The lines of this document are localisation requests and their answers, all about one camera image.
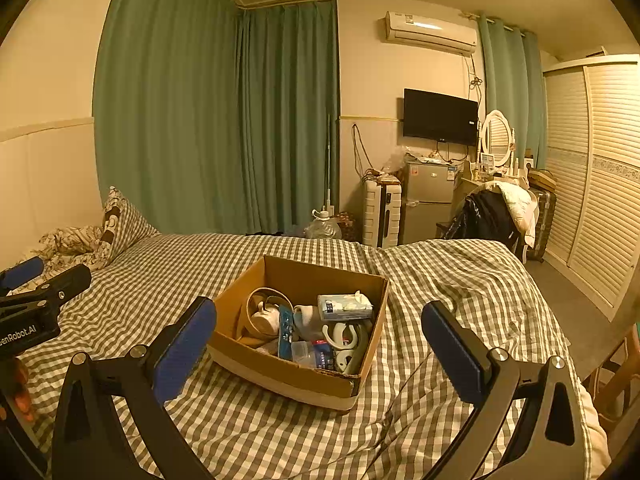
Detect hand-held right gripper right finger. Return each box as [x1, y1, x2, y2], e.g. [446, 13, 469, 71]
[421, 301, 586, 480]

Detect wide green curtain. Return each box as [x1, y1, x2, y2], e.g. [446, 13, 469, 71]
[93, 0, 246, 236]

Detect light green window curtain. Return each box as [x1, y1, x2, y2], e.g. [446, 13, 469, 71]
[477, 14, 548, 171]

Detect grey checked bed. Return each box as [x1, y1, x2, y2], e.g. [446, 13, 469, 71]
[0, 232, 611, 480]

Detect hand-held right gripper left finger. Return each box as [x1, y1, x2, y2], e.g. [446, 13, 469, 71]
[50, 296, 218, 480]

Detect white air conditioner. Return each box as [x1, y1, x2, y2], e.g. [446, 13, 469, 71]
[384, 10, 478, 57]

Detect clear plastic water bottle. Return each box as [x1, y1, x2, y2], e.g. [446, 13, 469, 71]
[277, 340, 341, 372]

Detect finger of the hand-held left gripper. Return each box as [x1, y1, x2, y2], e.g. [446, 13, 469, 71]
[0, 264, 92, 312]
[0, 256, 45, 292]

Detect person's left hand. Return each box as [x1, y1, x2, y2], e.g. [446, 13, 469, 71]
[0, 357, 37, 423]

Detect white curved plastic item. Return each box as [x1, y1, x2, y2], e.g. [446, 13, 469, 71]
[321, 320, 373, 376]

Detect wall cables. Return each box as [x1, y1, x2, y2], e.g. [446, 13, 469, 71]
[351, 123, 372, 177]

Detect cardboard box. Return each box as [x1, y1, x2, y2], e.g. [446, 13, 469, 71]
[206, 255, 390, 413]

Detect large water jug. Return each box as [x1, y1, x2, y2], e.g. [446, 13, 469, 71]
[304, 209, 343, 241]

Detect white jacket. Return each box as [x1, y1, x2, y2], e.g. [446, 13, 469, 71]
[480, 180, 538, 248]

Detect white louvred wardrobe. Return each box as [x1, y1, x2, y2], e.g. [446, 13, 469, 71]
[542, 55, 640, 321]

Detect tissue pack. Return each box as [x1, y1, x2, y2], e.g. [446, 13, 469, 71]
[317, 291, 375, 322]

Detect blue blister pack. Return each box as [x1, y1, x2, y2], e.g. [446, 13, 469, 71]
[277, 305, 296, 361]

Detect white suitcase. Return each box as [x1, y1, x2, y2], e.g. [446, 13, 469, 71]
[362, 180, 403, 248]

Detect narrow green curtain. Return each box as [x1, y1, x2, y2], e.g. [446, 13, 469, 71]
[240, 0, 341, 236]

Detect patterned pillow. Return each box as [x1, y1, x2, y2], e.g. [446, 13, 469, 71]
[100, 186, 161, 261]

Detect brown suitcase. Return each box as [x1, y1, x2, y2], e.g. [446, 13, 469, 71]
[525, 187, 557, 262]

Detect wooden chair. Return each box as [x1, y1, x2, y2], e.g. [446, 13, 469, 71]
[582, 325, 640, 426]

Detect silver small fridge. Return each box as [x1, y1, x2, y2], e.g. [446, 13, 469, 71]
[400, 160, 463, 246]

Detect brown round bowl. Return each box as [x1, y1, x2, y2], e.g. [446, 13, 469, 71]
[243, 287, 296, 341]

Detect white oval mirror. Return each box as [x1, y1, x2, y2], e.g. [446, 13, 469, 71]
[480, 110, 516, 161]

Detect floral quilt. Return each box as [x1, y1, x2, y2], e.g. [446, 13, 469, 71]
[20, 225, 108, 273]

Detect black clothes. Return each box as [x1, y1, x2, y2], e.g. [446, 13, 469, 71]
[442, 190, 521, 253]

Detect white mop pole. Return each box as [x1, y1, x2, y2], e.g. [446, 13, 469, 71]
[325, 115, 335, 216]

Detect black wall television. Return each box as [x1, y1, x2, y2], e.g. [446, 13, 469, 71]
[403, 88, 479, 147]

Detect white ceramic figurine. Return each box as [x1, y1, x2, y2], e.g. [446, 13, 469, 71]
[250, 300, 282, 336]

